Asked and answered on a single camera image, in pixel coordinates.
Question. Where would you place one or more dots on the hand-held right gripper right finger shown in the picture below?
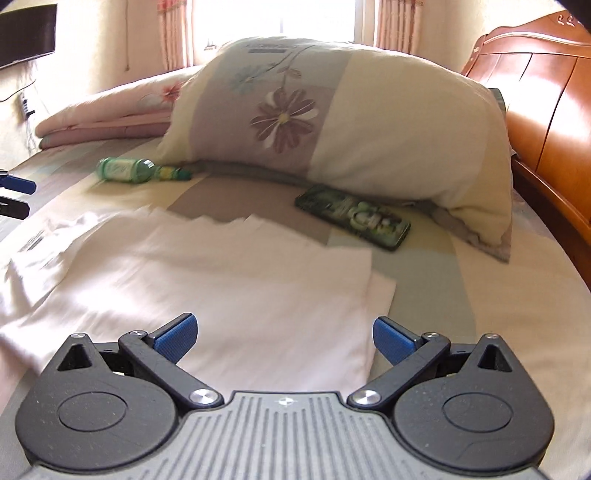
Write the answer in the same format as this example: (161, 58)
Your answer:
(392, 341)

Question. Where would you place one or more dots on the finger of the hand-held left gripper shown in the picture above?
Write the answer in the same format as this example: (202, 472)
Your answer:
(14, 208)
(21, 185)

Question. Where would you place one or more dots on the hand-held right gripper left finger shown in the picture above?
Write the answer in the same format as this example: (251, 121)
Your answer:
(178, 337)

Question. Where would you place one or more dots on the white printed t-shirt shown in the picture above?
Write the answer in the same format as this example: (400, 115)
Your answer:
(207, 286)

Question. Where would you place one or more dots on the power strip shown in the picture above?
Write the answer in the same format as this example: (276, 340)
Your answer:
(27, 107)

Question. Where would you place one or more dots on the green glass bottle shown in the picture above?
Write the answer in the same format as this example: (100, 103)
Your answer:
(124, 170)

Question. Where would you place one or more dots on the folded pink floral quilt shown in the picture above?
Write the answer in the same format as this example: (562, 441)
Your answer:
(106, 115)

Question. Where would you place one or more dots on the floral patchwork pillow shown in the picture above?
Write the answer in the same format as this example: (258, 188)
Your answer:
(392, 138)

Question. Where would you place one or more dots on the wooden bed headboard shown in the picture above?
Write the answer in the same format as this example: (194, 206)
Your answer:
(549, 115)

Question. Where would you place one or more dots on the window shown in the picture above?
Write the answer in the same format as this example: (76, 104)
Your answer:
(286, 18)

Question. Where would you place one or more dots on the wall-mounted television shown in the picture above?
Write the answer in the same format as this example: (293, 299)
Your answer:
(25, 32)

